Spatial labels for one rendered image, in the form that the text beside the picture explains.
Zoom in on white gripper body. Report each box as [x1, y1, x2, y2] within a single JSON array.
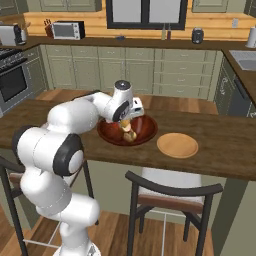
[[127, 106, 146, 121]]

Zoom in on tan bun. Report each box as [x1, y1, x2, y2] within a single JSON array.
[[123, 130, 138, 142], [120, 118, 132, 131]]

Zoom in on dark red bowl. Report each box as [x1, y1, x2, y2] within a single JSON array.
[[96, 114, 159, 147]]

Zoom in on round wooden plate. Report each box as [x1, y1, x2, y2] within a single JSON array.
[[156, 132, 200, 160]]

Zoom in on green lower cupboard run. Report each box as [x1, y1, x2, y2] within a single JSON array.
[[25, 44, 224, 101]]

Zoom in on black stool with white seat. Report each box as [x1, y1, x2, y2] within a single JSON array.
[[124, 167, 224, 256], [0, 155, 100, 256]]

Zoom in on black framed window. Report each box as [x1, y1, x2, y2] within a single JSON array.
[[105, 0, 189, 31]]

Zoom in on dark dishwasher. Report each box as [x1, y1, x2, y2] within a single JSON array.
[[229, 77, 256, 118]]

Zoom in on white toaster oven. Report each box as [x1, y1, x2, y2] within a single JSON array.
[[51, 20, 86, 41]]

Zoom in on steel sink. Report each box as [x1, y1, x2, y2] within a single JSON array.
[[228, 49, 256, 72]]

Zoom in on brown knife block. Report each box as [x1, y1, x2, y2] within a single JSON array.
[[43, 18, 55, 39]]

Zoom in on black and steel oven range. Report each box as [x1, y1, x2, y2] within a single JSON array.
[[0, 47, 30, 118]]

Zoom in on white paper towel roll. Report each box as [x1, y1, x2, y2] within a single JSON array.
[[245, 26, 256, 50]]

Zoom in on silver toaster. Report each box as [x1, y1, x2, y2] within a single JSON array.
[[0, 23, 27, 47]]

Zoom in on green wall cupboards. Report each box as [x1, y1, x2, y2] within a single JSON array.
[[25, 0, 103, 13]]

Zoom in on green wall cupboard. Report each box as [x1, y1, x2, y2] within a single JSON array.
[[191, 0, 230, 14]]

